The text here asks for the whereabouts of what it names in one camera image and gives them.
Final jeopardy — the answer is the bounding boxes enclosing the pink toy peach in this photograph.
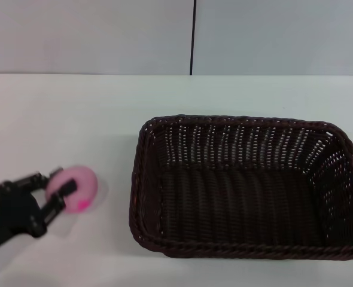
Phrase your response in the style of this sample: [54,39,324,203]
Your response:
[44,165,99,214]

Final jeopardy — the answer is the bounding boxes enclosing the black vertical wall strip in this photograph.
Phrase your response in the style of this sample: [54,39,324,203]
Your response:
[189,0,198,76]

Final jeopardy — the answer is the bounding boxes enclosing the dark brown woven basket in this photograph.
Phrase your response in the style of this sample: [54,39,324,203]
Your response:
[130,114,353,259]

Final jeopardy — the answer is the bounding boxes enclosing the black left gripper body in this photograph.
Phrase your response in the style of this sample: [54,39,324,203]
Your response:
[0,180,48,255]

